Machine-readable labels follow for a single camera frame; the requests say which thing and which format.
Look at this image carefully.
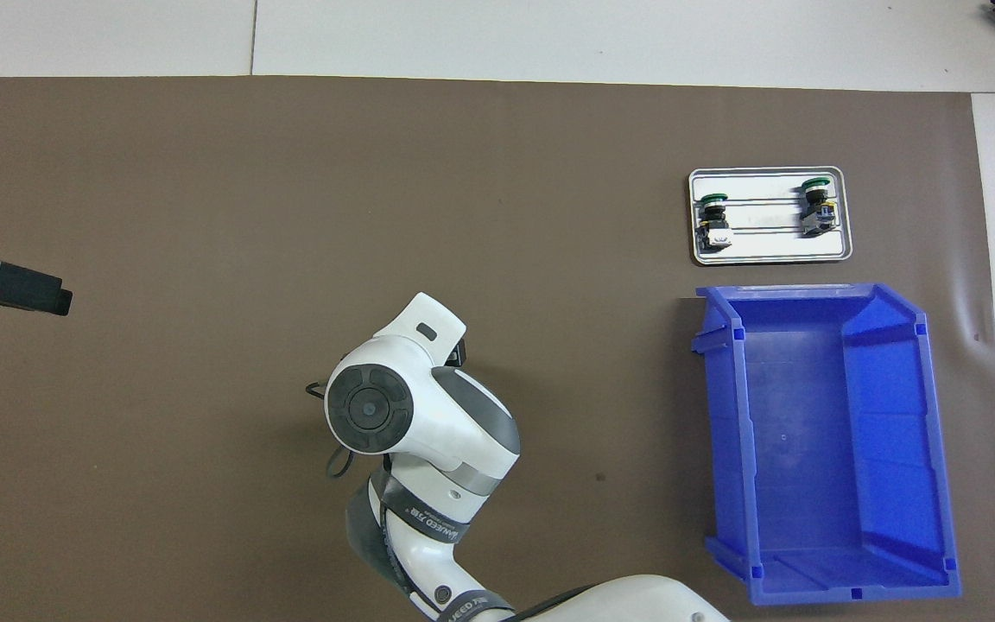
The blue plastic storage bin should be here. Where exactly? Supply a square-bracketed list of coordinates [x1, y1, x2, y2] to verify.
[691, 282, 962, 606]

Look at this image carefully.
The brown table mat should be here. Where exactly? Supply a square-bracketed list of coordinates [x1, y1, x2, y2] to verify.
[0, 76, 995, 622]

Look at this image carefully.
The green push button switch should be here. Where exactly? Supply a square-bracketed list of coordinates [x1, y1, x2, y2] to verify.
[694, 194, 733, 254]
[800, 175, 837, 238]

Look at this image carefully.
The silver metal tray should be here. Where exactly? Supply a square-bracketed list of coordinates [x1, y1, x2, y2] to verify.
[688, 166, 854, 266]

